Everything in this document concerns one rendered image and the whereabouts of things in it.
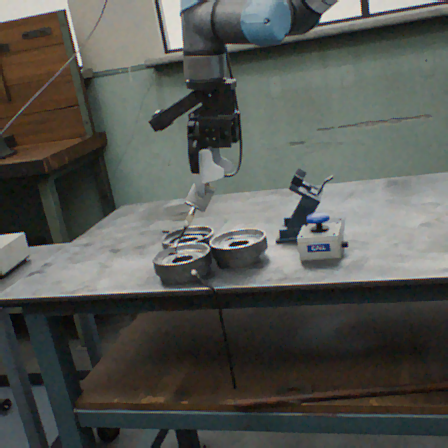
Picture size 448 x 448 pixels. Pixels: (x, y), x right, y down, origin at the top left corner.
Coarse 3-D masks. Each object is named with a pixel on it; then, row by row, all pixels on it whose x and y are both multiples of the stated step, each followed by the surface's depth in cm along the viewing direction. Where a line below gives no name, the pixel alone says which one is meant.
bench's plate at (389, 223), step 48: (288, 192) 154; (336, 192) 146; (384, 192) 139; (432, 192) 133; (96, 240) 143; (144, 240) 137; (384, 240) 111; (432, 240) 107; (48, 288) 118; (96, 288) 114; (144, 288) 110; (192, 288) 106; (240, 288) 103; (288, 288) 101; (336, 288) 99; (384, 288) 97
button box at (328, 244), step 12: (312, 228) 109; (324, 228) 108; (336, 228) 108; (300, 240) 107; (312, 240) 106; (324, 240) 106; (336, 240) 105; (300, 252) 108; (312, 252) 107; (324, 252) 107; (336, 252) 106
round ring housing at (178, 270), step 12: (168, 252) 116; (180, 252) 116; (204, 252) 113; (156, 264) 109; (168, 264) 107; (180, 264) 107; (192, 264) 107; (204, 264) 109; (168, 276) 108; (180, 276) 107; (192, 276) 108; (204, 276) 110
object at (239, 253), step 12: (252, 228) 118; (216, 240) 117; (228, 240) 119; (240, 240) 117; (252, 240) 115; (264, 240) 112; (216, 252) 112; (228, 252) 110; (240, 252) 110; (252, 252) 110; (264, 252) 113; (228, 264) 112; (240, 264) 111; (252, 264) 111
